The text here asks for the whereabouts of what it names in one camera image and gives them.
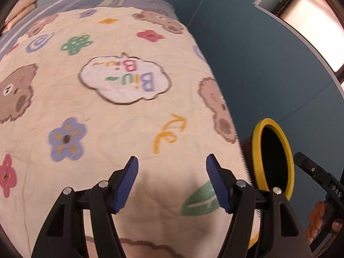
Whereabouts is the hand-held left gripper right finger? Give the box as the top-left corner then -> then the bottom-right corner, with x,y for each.
206,154 -> 313,258

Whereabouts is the black bin with yellow rim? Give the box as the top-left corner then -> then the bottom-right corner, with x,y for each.
249,118 -> 295,250

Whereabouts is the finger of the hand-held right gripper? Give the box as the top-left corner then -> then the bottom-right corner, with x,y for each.
293,152 -> 330,187

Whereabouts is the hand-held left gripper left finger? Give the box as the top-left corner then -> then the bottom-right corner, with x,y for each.
32,156 -> 139,258

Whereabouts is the striped blue bed sheet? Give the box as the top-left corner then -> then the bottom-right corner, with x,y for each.
0,0 -> 179,51

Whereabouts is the dark framed window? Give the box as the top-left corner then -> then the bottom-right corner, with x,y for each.
253,0 -> 344,84

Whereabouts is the bear printed blanket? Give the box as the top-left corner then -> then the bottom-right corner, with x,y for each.
0,5 -> 261,258

